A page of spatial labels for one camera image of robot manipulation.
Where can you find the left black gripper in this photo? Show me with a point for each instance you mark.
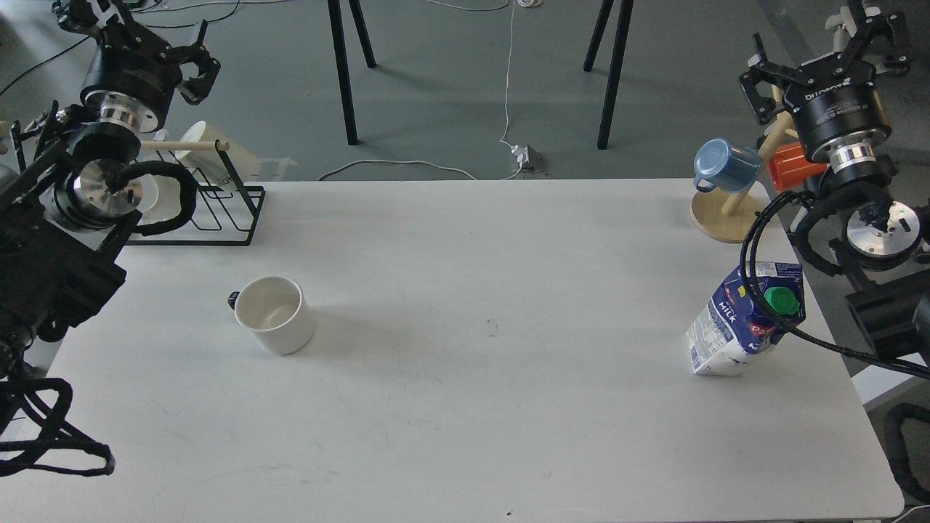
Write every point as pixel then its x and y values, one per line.
pixel 136 63

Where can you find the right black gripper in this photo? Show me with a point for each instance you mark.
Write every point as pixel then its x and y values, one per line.
pixel 835 102

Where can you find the blue white milk carton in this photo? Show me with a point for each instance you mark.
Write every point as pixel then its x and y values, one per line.
pixel 732 331

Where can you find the white mug black handle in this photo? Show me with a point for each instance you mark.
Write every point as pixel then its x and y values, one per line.
pixel 275 312

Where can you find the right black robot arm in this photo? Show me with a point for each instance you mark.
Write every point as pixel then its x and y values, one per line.
pixel 851 225

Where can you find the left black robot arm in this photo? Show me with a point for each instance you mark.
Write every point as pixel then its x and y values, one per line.
pixel 67 215

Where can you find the orange cup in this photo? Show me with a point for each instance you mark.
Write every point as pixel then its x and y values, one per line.
pixel 788 168

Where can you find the blue cup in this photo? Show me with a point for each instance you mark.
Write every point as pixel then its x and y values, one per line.
pixel 720 165

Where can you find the wooden dowel rod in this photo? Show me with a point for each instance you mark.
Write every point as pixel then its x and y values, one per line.
pixel 179 145

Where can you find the wooden mug tree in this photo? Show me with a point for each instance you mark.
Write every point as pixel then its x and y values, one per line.
pixel 726 217

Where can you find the right black table legs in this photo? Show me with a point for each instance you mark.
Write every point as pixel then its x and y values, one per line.
pixel 618 53

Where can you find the white power adapter plug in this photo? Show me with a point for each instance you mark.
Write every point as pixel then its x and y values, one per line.
pixel 528 160

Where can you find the black wire dish rack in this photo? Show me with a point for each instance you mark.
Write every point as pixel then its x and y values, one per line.
pixel 226 215

